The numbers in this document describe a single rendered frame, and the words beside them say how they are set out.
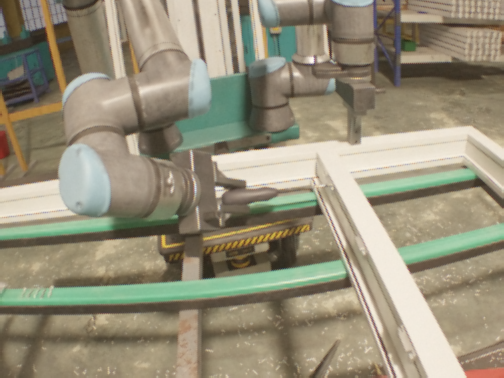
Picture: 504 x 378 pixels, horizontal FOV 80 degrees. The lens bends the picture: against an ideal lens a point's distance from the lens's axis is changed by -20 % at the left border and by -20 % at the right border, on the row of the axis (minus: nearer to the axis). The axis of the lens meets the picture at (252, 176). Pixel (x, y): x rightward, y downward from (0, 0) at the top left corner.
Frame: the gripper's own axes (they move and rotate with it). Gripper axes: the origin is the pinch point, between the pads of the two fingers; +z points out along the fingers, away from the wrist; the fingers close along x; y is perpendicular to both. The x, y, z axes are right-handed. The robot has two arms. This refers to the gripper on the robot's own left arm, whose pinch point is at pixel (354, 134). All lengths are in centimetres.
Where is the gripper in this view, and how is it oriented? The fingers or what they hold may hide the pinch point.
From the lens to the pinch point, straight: 84.7
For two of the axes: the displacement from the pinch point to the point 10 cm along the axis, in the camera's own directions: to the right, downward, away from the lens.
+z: 1.0, 8.6, 5.0
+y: 9.9, -1.3, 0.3
